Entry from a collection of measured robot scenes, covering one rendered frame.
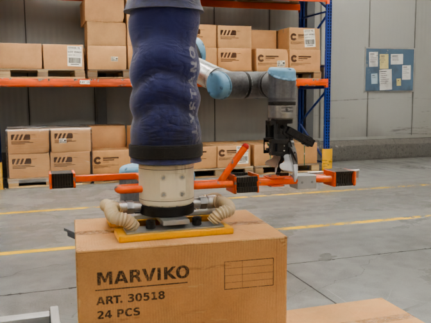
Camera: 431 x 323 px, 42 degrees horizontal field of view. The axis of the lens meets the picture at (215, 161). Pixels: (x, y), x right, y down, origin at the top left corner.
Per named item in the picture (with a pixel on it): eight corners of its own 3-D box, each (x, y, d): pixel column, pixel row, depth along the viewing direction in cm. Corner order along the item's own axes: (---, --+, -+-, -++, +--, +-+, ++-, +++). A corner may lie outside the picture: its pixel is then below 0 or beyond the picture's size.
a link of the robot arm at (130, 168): (114, 201, 259) (113, 163, 257) (149, 197, 268) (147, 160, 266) (126, 206, 246) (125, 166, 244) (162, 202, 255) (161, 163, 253)
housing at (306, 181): (297, 190, 186) (297, 175, 185) (288, 186, 192) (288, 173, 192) (317, 188, 188) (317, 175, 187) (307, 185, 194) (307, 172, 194)
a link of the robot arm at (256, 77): (235, 71, 196) (255, 70, 186) (262, 71, 202) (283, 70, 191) (235, 99, 198) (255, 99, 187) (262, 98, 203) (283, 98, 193)
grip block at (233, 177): (235, 194, 178) (235, 175, 177) (225, 190, 187) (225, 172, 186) (260, 193, 180) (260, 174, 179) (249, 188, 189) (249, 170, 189)
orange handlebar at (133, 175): (79, 198, 165) (78, 186, 164) (72, 183, 193) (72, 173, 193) (358, 182, 193) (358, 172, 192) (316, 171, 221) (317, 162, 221)
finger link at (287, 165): (281, 182, 181) (274, 157, 185) (298, 181, 183) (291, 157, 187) (285, 178, 178) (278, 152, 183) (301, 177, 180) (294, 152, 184)
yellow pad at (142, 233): (118, 243, 158) (118, 226, 158) (113, 235, 168) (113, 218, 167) (233, 234, 169) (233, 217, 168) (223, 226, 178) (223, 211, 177)
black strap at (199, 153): (135, 161, 160) (135, 147, 160) (123, 153, 182) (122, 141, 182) (211, 158, 167) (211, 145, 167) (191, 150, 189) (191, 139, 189)
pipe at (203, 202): (117, 229, 160) (117, 209, 159) (106, 211, 183) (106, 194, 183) (231, 220, 170) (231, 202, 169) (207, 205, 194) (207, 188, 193)
